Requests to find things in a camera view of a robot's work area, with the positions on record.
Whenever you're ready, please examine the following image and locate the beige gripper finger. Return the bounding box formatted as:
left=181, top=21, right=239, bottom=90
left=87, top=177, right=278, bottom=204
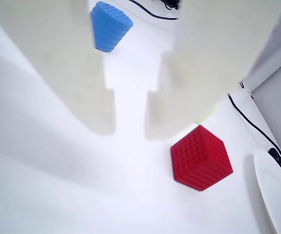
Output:
left=144, top=0, right=281, bottom=140
left=0, top=0, right=116, bottom=135

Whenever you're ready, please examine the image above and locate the red textured cube block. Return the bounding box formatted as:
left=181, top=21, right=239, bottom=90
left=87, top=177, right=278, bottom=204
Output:
left=170, top=124, right=234, bottom=192

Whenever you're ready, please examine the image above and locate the yellow-green block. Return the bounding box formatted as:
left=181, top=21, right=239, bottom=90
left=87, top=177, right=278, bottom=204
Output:
left=195, top=104, right=221, bottom=125

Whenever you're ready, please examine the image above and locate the blue textured block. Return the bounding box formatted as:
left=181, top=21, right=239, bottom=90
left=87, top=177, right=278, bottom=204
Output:
left=90, top=1, right=134, bottom=53

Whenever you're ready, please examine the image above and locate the white paper plate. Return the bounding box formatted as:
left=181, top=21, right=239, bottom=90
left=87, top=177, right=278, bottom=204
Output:
left=252, top=149, right=281, bottom=234

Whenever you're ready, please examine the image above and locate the long black cable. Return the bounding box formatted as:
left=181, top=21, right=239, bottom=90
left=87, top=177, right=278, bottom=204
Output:
left=128, top=0, right=281, bottom=157

